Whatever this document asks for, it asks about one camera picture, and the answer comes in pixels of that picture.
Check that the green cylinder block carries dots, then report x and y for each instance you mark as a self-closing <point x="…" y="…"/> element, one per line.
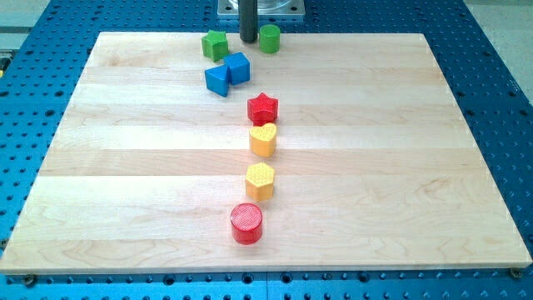
<point x="269" y="38"/>

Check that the red star block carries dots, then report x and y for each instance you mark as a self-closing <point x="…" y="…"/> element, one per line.
<point x="262" y="109"/>

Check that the green star block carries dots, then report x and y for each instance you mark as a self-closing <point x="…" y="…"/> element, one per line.
<point x="215" y="45"/>

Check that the yellow heart block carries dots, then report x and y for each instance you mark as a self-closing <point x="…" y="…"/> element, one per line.
<point x="263" y="139"/>

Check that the yellow hexagon block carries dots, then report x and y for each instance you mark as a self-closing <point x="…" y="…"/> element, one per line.
<point x="260" y="181"/>

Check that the red cylinder block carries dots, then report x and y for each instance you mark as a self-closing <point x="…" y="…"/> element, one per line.
<point x="246" y="221"/>

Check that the blue triangle block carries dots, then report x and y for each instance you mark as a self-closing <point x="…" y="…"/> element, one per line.
<point x="217" y="80"/>

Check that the blue cube block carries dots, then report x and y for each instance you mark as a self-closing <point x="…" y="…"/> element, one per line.
<point x="239" y="68"/>

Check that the light wooden board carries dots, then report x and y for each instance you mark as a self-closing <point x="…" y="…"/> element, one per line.
<point x="375" y="166"/>

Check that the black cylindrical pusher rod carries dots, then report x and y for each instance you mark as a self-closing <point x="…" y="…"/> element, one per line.
<point x="248" y="20"/>

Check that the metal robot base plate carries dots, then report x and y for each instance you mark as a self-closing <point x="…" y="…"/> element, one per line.
<point x="228" y="9"/>

